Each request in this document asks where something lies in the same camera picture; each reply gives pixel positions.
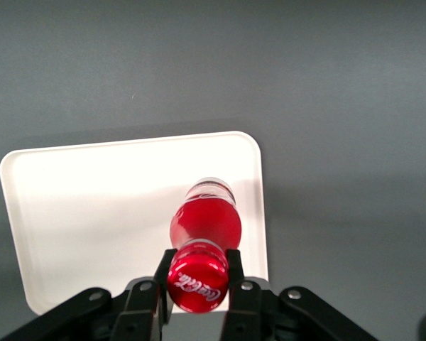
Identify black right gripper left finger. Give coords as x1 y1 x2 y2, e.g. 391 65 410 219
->
0 248 179 341

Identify beige plastic tray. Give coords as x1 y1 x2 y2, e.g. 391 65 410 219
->
0 130 270 316

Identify red coke bottle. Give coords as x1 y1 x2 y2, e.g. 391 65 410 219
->
165 176 243 315

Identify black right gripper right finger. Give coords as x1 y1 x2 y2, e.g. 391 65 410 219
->
220 248 379 341

